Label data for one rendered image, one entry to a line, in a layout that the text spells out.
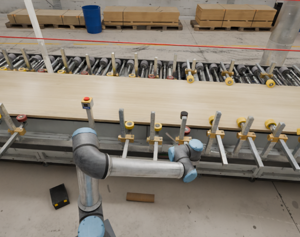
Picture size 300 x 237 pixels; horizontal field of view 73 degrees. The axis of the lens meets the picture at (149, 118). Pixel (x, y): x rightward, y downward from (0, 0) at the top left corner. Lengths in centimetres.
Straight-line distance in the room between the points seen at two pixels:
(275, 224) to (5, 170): 310
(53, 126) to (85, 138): 131
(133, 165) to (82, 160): 23
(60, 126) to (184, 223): 159
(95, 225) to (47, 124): 125
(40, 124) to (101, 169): 150
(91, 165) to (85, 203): 51
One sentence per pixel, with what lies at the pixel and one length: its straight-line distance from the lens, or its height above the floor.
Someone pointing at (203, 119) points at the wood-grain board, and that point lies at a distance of 196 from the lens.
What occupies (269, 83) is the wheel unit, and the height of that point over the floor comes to 96.
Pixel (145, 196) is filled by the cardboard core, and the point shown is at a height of 8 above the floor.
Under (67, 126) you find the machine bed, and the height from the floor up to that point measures 72.
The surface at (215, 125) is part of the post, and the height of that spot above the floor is 106.
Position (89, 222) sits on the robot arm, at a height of 87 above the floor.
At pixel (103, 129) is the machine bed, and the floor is 72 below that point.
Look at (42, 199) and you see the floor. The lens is 265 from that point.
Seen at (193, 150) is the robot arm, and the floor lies 117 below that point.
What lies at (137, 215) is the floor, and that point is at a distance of 233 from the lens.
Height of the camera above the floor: 212
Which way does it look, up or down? 40 degrees down
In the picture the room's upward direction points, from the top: 2 degrees clockwise
